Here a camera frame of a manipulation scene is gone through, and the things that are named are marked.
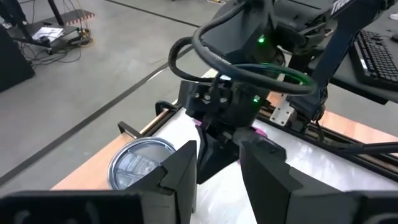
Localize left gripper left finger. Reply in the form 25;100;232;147
126;139;198;224

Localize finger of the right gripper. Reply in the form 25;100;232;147
196;124;241;185
233;126;275;145

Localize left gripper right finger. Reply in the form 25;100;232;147
239;139;353;224

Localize purple tumbler with clear lid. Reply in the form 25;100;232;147
106;136;178;191

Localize wooden shelf with black legs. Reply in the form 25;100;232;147
50;100;187;191

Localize pink folded cloth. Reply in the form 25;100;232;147
192;119;269;166

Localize grey side desk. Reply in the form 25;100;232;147
307;5;398;105

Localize black keyboard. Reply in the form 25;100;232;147
350;29;398;91

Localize white papers on cart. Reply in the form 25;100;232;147
31;26;65;43

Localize black box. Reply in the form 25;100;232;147
0;24;36;93

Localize black floor cart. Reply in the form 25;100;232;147
0;0;96;48

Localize silver metal bracket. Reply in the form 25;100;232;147
269;94;295;127

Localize thick black cable loop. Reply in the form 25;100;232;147
167;0;318;96

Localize tangled floor cables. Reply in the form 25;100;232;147
17;39;94;70

